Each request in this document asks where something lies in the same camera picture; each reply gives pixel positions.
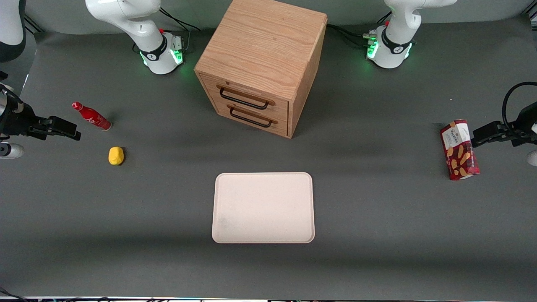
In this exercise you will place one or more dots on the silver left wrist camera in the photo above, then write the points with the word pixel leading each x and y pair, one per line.
pixel 533 157

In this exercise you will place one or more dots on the beige plastic tray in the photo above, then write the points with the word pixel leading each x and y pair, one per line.
pixel 263 207

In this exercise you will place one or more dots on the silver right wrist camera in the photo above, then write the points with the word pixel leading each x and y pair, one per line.
pixel 10 151

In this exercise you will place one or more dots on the wooden drawer cabinet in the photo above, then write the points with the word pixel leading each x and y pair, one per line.
pixel 262 50

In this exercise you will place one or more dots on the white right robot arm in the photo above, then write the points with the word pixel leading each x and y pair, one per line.
pixel 140 25

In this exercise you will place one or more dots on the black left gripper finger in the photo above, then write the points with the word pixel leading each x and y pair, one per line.
pixel 491 139
pixel 488 128

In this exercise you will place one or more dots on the red biscuit box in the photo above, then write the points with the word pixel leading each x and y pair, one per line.
pixel 459 151

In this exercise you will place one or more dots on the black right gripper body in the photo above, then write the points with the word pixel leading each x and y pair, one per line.
pixel 17 121

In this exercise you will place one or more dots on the red coke bottle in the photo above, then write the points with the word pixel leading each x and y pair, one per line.
pixel 93 117

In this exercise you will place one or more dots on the yellow lemon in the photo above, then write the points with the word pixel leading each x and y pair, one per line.
pixel 116 155

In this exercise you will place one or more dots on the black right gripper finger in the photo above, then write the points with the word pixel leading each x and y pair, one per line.
pixel 63 133
pixel 63 122

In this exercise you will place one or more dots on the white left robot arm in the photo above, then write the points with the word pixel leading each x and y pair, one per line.
pixel 396 37

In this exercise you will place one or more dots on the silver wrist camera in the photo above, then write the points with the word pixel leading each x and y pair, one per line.
pixel 533 157
pixel 10 151

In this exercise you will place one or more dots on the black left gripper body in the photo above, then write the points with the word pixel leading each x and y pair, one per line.
pixel 525 122

